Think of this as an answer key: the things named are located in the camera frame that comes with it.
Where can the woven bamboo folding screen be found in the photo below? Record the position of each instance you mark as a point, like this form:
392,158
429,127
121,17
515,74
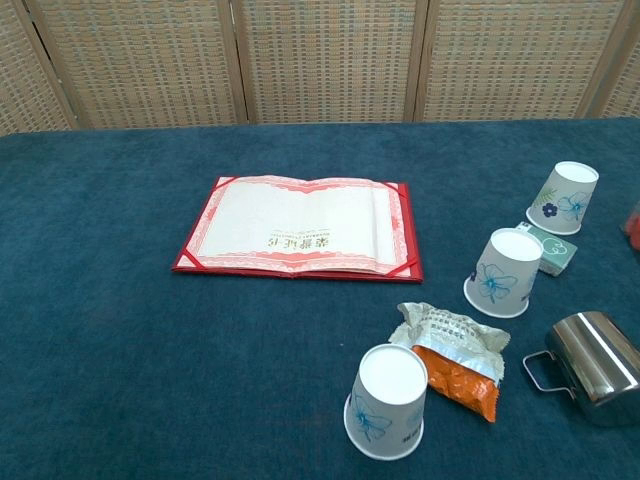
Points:
325,60

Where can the orange white snack packet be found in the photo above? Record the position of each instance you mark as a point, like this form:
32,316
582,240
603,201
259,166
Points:
450,345

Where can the stainless steel pitcher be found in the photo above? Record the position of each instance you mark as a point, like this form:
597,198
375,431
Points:
595,365

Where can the small green card box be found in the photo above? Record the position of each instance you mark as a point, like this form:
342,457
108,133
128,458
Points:
557,252

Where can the white floral paper cup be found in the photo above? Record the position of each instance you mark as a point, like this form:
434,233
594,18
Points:
385,400
562,200
502,280

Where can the red certificate folder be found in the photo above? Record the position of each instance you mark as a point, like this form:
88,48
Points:
300,230

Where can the clear box of red caps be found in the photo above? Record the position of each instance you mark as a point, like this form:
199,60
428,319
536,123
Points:
634,230

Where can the dark blue table mat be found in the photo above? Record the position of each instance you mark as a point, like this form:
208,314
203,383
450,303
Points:
125,300

